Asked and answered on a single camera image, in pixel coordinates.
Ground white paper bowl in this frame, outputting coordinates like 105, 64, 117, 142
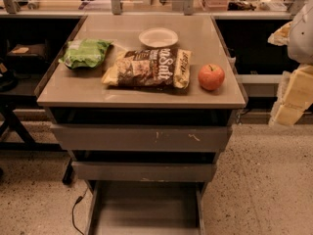
139, 27, 178, 48

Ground red apple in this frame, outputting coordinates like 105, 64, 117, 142
198, 64, 225, 91

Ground black stand legs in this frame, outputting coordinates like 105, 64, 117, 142
0, 96, 75, 185

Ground black cable on floor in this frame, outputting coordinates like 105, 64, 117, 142
71, 187, 90, 235

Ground grey top drawer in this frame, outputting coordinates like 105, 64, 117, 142
51, 123, 232, 152

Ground grey bottom drawer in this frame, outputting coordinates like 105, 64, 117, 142
85, 181, 205, 235

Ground grey drawer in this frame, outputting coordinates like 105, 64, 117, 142
51, 123, 232, 152
85, 181, 205, 235
72, 151, 215, 182

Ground grey drawer cabinet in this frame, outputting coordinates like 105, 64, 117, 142
38, 15, 246, 235

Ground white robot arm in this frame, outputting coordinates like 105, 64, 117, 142
268, 0, 313, 126

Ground green chip bag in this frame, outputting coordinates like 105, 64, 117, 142
59, 38, 112, 70

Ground grey middle drawer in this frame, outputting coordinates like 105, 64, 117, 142
72, 151, 215, 182

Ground brown sea salt chip bag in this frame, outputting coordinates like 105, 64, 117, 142
102, 48, 192, 89

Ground black bag on shelf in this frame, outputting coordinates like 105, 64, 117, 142
6, 44, 49, 73

